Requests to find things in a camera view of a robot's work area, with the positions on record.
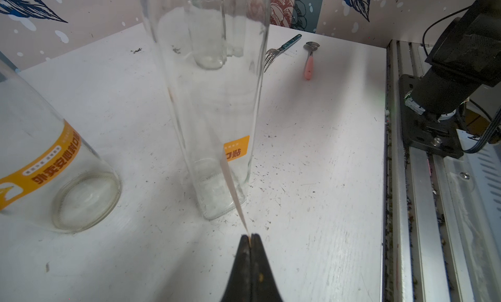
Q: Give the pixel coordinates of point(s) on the green handled fork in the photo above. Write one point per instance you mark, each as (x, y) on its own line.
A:
(272, 54)

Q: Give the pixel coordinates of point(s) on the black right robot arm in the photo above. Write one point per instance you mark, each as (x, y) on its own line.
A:
(466, 56)

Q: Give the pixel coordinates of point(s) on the small corked glass bottle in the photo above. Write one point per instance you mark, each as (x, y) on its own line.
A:
(211, 107)

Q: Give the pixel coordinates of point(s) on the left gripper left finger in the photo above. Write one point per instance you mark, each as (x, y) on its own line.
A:
(239, 283)

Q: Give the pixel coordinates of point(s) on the yellow cap glass bottle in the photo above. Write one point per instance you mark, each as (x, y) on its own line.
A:
(207, 30)

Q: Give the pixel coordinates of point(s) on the tall corked glass bottle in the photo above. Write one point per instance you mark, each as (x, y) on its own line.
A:
(50, 176)

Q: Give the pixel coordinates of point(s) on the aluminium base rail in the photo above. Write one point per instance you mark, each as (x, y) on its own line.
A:
(441, 215)

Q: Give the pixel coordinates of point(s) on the pink handled spoon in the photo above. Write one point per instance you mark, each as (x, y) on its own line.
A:
(311, 47)

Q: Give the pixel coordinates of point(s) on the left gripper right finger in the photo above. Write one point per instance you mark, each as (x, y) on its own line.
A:
(263, 285)

